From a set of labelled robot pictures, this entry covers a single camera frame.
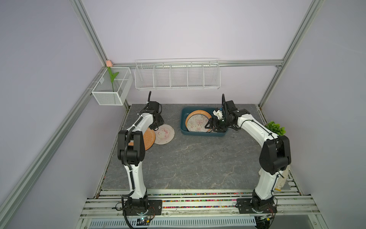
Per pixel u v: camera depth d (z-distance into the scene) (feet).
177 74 3.48
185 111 3.67
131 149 1.79
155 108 2.66
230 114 2.25
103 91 2.79
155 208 2.41
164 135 3.35
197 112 3.67
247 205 2.43
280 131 2.79
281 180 2.65
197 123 3.45
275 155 1.62
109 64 2.93
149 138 3.29
